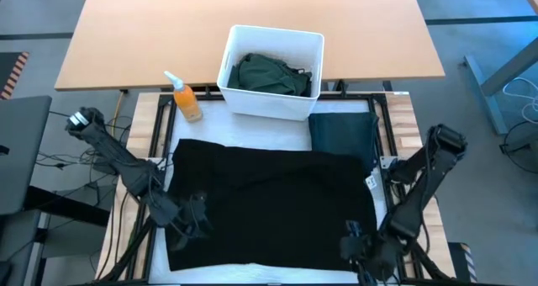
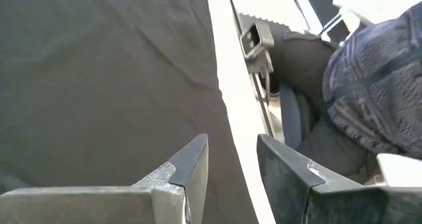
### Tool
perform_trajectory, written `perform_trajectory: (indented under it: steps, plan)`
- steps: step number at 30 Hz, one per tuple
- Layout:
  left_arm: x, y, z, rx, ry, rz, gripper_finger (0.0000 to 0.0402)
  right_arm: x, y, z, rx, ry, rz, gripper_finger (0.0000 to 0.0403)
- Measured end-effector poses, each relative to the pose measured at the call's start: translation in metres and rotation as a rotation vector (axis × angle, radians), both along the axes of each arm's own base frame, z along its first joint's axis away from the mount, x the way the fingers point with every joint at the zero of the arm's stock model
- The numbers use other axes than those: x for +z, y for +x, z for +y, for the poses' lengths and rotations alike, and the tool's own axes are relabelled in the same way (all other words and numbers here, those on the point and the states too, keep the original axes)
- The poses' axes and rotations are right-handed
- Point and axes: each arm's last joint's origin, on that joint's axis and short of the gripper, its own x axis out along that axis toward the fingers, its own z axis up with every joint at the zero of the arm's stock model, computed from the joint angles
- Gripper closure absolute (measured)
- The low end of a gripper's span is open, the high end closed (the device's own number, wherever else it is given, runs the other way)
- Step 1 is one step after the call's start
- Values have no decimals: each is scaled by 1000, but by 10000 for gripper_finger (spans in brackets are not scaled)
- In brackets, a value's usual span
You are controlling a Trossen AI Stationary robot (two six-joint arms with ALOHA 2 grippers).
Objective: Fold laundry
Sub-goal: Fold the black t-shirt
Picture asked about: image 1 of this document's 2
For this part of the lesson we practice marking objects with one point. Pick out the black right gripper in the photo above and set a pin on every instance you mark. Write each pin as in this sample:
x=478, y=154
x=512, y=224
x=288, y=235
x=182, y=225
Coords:
x=378, y=252

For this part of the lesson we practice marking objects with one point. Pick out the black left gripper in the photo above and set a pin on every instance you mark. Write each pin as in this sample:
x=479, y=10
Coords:
x=193, y=218

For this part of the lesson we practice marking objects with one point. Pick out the black garment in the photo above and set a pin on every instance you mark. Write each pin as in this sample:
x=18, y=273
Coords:
x=306, y=84
x=273, y=202

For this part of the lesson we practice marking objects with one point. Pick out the dark blue denim jeans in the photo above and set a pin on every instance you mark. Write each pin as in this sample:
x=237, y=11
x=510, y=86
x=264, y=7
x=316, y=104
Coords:
x=342, y=134

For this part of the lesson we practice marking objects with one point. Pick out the white plastic laundry basket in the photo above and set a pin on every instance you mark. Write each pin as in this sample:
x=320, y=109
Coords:
x=269, y=105

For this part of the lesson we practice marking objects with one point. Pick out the dark green garment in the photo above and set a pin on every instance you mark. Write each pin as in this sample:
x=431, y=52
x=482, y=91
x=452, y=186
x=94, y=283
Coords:
x=260, y=73

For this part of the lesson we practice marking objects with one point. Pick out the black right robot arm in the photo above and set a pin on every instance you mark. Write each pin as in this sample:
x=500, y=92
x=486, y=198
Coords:
x=424, y=185

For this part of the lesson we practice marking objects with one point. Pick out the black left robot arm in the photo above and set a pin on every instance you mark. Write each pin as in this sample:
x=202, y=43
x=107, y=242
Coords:
x=117, y=160

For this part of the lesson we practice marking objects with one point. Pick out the white paper garment tag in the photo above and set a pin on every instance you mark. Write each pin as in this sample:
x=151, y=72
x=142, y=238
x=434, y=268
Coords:
x=370, y=182

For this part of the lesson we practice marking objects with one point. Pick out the black hazard-striped box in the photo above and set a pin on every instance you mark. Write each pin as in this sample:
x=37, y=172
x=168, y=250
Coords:
x=458, y=265

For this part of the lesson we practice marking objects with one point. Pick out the orange spray bottle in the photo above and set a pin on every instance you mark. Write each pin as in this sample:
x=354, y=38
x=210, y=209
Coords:
x=188, y=103

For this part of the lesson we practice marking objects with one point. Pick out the dark grey chair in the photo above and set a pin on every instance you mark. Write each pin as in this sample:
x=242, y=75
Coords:
x=21, y=151

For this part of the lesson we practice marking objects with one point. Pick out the black hazard-striped floor mat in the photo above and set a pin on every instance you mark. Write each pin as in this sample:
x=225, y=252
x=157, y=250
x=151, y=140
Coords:
x=6, y=71

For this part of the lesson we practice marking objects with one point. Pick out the black aluminium table frame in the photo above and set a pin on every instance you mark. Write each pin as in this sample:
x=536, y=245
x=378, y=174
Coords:
x=398, y=273

